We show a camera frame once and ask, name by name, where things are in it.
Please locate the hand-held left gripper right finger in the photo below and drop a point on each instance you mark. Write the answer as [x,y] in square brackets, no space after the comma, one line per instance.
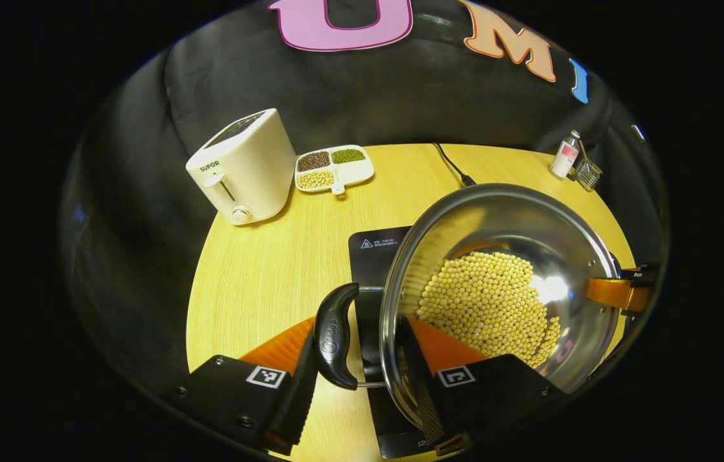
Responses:
[503,391]

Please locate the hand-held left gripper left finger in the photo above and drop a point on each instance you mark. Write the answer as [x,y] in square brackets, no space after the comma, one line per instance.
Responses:
[301,398]

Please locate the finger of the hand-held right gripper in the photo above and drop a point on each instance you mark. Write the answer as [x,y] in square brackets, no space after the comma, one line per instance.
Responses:
[618,295]

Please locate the stainless steel pot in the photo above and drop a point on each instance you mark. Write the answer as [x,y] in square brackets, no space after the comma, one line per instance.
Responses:
[496,218]

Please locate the black induction cooktop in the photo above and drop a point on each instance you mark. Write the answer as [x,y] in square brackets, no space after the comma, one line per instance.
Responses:
[374,250]

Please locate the pile of yellow soybeans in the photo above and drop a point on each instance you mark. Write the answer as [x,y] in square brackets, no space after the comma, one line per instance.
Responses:
[483,301]

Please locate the thin wooden stick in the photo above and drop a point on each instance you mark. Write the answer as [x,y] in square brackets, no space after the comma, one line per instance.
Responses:
[583,151]

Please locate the small bottle pink label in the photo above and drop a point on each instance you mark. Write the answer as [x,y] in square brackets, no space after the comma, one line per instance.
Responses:
[565,157]

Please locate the white divided bean dish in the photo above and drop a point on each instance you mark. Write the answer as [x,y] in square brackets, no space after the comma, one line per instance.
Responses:
[334,168]

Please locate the white toaster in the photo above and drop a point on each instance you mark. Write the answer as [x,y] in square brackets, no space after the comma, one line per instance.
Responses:
[252,167]

